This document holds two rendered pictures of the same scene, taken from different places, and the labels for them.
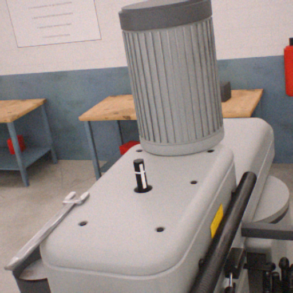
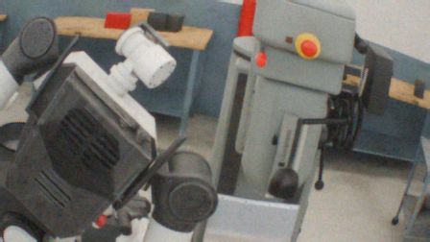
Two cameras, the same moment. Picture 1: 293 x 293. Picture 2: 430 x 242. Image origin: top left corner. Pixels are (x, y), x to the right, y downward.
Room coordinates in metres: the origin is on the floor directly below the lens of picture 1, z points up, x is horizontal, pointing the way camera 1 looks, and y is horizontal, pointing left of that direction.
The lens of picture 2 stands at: (-0.47, 0.78, 2.00)
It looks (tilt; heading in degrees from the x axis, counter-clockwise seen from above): 20 degrees down; 337
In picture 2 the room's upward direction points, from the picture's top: 10 degrees clockwise
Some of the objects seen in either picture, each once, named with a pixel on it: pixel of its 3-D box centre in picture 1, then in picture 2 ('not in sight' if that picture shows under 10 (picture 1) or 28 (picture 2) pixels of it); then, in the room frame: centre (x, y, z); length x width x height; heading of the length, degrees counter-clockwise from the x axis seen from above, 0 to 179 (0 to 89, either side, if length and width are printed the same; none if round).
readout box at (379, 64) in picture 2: not in sight; (377, 79); (0.97, -0.41, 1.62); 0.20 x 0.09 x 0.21; 155
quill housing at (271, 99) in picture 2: not in sight; (285, 131); (0.84, 0.02, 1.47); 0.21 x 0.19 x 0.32; 65
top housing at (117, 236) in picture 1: (151, 220); (303, 12); (0.85, 0.01, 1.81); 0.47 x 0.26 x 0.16; 155
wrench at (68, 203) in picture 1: (49, 226); not in sight; (0.74, 0.19, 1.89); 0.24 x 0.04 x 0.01; 157
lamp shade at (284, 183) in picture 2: not in sight; (285, 181); (0.63, 0.11, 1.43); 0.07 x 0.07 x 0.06
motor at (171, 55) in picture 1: (173, 74); not in sight; (1.06, -0.09, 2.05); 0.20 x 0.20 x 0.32
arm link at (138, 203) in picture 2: not in sight; (132, 213); (0.89, 0.39, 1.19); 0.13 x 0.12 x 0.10; 82
